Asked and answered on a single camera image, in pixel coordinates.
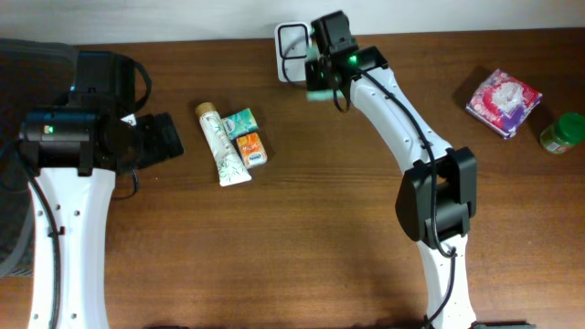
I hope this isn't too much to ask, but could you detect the teal wet wipes pack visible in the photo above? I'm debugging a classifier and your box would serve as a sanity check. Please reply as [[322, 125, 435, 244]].
[[306, 90, 334, 101]]

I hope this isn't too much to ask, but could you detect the white bamboo print tube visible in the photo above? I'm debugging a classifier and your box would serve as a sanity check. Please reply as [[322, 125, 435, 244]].
[[195, 102, 251, 187]]

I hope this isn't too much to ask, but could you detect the teal blue tissue pack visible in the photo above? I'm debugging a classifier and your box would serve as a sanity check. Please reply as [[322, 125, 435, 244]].
[[222, 108, 259, 140]]

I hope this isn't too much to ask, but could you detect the orange tissue pack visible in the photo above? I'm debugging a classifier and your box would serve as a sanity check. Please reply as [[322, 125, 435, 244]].
[[236, 133, 268, 169]]

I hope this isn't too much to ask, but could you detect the red purple tissue package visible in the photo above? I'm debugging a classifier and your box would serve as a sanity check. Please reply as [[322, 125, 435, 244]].
[[465, 69, 542, 139]]

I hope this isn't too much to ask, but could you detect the green lid jar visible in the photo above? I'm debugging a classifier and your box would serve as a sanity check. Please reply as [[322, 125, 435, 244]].
[[540, 112, 584, 154]]

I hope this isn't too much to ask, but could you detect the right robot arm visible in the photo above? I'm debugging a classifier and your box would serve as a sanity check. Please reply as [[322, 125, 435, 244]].
[[305, 11, 477, 328]]

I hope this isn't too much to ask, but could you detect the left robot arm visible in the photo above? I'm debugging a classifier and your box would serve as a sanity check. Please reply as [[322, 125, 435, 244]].
[[16, 51, 184, 328]]

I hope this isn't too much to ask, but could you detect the grey plastic mesh basket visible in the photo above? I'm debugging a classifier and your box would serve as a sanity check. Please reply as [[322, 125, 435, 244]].
[[1, 38, 78, 278]]

